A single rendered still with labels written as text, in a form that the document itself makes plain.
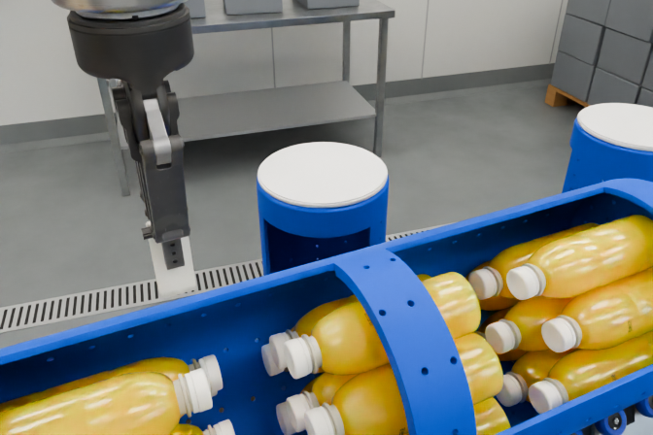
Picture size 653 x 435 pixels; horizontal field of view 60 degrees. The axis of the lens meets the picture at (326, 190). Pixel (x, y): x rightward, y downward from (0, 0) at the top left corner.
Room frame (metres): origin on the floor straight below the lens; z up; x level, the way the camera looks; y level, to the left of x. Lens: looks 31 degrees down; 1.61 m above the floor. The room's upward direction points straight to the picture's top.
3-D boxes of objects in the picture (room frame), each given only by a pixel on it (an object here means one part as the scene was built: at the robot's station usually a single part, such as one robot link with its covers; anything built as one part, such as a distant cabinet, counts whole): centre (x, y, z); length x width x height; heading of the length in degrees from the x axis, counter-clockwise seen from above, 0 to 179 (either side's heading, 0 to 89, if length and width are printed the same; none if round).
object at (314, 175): (1.06, 0.01, 1.03); 0.28 x 0.28 x 0.01
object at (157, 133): (0.34, 0.11, 1.47); 0.05 x 0.02 x 0.05; 24
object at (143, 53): (0.37, 0.13, 1.48); 0.08 x 0.07 x 0.09; 24
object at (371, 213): (1.06, 0.01, 0.59); 0.28 x 0.28 x 0.88
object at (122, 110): (0.36, 0.12, 1.42); 0.04 x 0.01 x 0.11; 114
